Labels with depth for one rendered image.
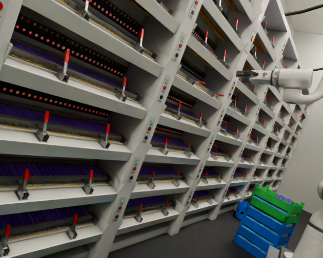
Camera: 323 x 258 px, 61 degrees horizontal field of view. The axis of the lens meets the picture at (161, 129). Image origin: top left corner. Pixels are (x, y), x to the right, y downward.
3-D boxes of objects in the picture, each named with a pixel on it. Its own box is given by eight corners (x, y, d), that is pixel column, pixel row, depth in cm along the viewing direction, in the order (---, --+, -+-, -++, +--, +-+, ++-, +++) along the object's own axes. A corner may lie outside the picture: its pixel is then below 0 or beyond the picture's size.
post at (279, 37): (216, 218, 246) (290, 32, 234) (212, 220, 239) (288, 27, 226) (197, 208, 257) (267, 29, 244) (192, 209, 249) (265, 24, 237)
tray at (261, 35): (274, 61, 229) (284, 46, 226) (256, 29, 178) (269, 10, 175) (254, 50, 239) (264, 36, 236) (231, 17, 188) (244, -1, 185)
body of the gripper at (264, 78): (271, 82, 124) (247, 81, 131) (276, 88, 133) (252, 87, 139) (274, 66, 125) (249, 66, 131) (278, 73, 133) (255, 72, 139)
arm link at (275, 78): (277, 84, 124) (269, 83, 125) (280, 89, 131) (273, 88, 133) (280, 65, 124) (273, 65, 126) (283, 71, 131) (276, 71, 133)
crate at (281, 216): (296, 222, 201) (300, 213, 200) (285, 223, 187) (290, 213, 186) (259, 202, 222) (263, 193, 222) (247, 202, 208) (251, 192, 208)
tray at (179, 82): (218, 109, 174) (227, 97, 172) (169, 83, 124) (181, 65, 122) (196, 93, 184) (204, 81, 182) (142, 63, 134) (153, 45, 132)
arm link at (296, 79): (280, 89, 132) (283, 70, 131) (311, 91, 124) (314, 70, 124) (277, 87, 125) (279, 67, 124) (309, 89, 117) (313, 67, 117)
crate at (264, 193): (300, 213, 200) (304, 202, 199) (290, 213, 186) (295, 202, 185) (263, 193, 222) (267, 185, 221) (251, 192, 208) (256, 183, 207)
